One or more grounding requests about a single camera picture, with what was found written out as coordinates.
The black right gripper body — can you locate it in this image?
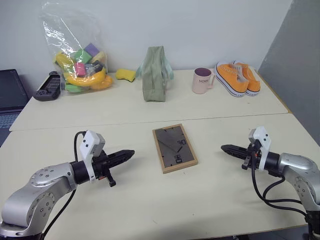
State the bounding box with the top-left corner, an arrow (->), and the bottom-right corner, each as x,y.
241,144 -> 263,171

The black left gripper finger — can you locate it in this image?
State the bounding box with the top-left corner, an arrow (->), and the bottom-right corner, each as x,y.
109,153 -> 135,167
106,149 -> 136,161

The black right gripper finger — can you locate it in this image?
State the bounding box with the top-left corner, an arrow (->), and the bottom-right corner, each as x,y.
221,148 -> 250,161
220,144 -> 250,154

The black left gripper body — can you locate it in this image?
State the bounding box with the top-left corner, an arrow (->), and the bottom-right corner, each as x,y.
91,150 -> 117,188

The wooden framed clock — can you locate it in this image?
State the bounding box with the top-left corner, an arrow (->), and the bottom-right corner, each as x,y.
152,123 -> 199,175

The orange canvas shoe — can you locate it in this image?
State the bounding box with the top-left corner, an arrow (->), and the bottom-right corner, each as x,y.
215,61 -> 250,98
233,59 -> 262,97

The pink mug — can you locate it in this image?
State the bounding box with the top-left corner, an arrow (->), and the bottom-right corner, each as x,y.
191,67 -> 217,95

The yellow sponge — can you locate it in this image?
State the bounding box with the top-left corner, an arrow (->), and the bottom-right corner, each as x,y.
115,68 -> 137,83

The flat green foam block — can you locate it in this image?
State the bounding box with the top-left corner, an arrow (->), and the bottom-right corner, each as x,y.
65,83 -> 84,94

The long yellow toy banana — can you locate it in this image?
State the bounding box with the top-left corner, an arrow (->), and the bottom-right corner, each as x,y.
65,66 -> 107,88

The green fabric bag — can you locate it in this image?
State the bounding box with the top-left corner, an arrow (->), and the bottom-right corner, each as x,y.
135,45 -> 174,103

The pink foam block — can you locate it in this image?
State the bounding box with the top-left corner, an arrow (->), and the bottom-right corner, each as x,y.
73,62 -> 87,77

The black game controller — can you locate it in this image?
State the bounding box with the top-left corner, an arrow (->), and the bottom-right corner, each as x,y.
32,70 -> 62,102

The pale yellow foam block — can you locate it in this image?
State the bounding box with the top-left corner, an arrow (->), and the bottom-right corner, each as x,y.
90,51 -> 108,65

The purple foam block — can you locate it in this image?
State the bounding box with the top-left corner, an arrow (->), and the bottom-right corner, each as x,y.
83,42 -> 101,58

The short yellow toy banana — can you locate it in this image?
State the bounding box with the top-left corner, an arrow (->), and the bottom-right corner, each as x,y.
54,51 -> 74,74

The dark laptop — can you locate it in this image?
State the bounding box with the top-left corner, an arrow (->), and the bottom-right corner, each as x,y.
0,68 -> 30,130

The clear plastic bag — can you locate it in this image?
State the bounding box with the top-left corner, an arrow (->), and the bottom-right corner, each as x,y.
38,1 -> 115,95

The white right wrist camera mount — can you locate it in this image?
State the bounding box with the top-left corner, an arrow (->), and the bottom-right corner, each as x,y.
248,126 -> 272,172

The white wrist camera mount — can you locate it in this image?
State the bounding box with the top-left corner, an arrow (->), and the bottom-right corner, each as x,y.
78,129 -> 107,185
248,126 -> 272,172

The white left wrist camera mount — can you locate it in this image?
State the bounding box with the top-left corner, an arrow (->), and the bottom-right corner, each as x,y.
78,129 -> 107,185

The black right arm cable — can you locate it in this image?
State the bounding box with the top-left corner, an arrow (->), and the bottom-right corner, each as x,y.
250,149 -> 309,216

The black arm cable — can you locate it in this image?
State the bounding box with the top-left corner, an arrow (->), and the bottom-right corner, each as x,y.
250,149 -> 309,216
41,131 -> 86,240

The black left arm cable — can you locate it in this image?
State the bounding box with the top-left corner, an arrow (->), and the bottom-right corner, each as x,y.
41,131 -> 86,240

